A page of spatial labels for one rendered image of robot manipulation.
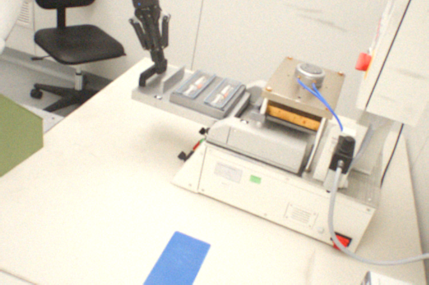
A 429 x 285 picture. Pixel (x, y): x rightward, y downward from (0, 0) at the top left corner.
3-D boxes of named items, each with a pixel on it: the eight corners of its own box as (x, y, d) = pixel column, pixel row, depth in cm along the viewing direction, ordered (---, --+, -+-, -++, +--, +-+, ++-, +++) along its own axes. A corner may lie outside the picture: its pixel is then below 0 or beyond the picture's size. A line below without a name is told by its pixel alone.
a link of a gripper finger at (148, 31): (143, 14, 122) (138, 14, 122) (150, 53, 127) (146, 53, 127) (150, 11, 125) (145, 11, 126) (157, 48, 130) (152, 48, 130)
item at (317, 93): (357, 108, 128) (373, 68, 121) (345, 161, 102) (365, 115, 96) (278, 83, 133) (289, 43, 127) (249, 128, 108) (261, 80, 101)
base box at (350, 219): (361, 185, 142) (381, 142, 133) (350, 266, 111) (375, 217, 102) (211, 131, 154) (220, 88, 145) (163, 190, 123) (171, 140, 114)
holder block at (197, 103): (244, 92, 135) (246, 85, 133) (223, 120, 118) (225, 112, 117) (196, 76, 138) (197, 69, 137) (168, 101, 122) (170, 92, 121)
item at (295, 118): (332, 105, 127) (343, 76, 122) (321, 141, 108) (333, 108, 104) (276, 87, 131) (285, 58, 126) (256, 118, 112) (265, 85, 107)
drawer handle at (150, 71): (166, 70, 138) (168, 59, 136) (143, 87, 126) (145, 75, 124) (161, 68, 139) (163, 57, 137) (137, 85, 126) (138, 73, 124)
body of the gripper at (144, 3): (163, -13, 122) (169, 20, 126) (136, -10, 126) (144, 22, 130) (150, -8, 116) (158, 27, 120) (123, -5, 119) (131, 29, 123)
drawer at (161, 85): (248, 103, 137) (254, 82, 133) (225, 135, 119) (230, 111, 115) (165, 75, 144) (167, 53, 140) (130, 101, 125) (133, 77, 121)
